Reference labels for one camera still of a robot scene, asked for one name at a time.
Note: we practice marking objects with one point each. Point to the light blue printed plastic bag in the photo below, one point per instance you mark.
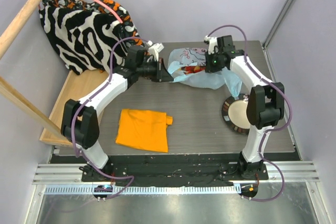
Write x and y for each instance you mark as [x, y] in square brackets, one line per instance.
[179, 58]

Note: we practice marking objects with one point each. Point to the orange folded cloth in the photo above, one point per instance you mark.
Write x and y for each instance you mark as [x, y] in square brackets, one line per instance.
[144, 130]

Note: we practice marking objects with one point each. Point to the wooden rack frame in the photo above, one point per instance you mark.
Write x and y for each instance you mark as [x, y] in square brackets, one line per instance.
[30, 68]

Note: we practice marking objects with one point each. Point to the round plate with dark rim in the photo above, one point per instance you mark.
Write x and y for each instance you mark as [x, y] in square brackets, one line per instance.
[234, 113]

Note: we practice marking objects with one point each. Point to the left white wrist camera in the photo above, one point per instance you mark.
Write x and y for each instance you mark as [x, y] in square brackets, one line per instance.
[154, 50]

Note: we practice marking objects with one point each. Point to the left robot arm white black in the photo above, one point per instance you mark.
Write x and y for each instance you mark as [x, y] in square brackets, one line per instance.
[80, 118]

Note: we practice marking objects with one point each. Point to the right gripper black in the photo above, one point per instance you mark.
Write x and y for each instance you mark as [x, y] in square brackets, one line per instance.
[210, 66]

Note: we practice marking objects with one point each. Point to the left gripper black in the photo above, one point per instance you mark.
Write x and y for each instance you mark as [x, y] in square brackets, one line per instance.
[161, 74]

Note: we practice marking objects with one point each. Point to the zebra pattern fabric bag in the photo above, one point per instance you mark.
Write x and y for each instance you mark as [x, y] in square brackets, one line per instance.
[87, 36]

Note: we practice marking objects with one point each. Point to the aluminium rail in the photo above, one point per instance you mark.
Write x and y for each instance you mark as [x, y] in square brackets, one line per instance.
[61, 179]

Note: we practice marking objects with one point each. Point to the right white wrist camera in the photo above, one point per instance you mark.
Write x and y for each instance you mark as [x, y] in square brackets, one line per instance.
[212, 44]

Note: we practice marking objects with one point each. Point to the fake lychee bunch red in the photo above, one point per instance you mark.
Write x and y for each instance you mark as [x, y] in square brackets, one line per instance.
[192, 69]

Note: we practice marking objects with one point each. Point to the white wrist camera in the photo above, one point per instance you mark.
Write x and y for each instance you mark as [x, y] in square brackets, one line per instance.
[154, 50]
[212, 44]

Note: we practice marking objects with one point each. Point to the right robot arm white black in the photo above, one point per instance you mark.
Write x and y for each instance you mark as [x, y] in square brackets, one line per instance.
[265, 107]

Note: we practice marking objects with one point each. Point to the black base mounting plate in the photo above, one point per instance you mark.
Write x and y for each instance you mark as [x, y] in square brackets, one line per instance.
[171, 170]

